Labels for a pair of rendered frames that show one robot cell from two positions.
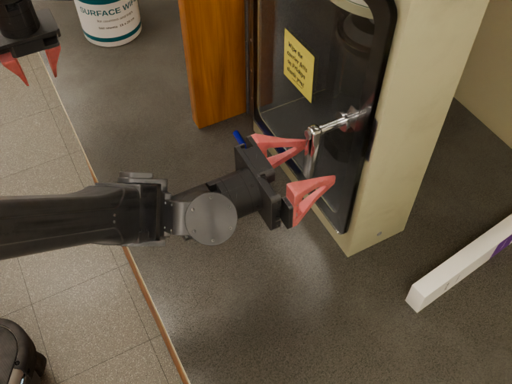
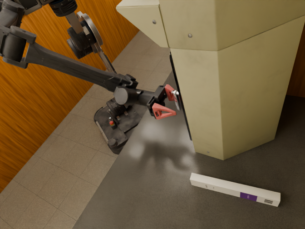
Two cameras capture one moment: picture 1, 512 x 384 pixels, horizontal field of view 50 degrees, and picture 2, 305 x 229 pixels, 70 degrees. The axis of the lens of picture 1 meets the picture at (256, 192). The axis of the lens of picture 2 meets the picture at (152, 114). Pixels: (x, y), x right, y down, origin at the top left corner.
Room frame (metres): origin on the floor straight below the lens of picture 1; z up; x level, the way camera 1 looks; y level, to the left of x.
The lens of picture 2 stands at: (0.24, -0.53, 1.69)
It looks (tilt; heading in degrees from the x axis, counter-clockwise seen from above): 47 degrees down; 73
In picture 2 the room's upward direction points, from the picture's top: 23 degrees counter-clockwise
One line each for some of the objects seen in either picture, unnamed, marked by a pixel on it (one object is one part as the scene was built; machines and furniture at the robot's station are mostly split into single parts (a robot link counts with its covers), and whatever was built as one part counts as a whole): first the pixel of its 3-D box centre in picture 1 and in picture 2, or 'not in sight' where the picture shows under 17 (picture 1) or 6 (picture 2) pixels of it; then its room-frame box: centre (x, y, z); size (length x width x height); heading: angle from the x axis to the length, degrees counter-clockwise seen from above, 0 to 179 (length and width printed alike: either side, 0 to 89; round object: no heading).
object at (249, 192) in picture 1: (239, 193); (151, 99); (0.43, 0.02, 1.14); 0.10 x 0.07 x 0.07; 27
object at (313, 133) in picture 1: (322, 147); (181, 101); (0.49, -0.09, 1.17); 0.05 x 0.03 x 0.10; 118
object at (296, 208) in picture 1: (297, 185); (165, 107); (0.44, -0.05, 1.15); 0.09 x 0.07 x 0.07; 117
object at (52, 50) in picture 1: (37, 54); not in sight; (0.71, 0.35, 1.14); 0.07 x 0.07 x 0.09; 28
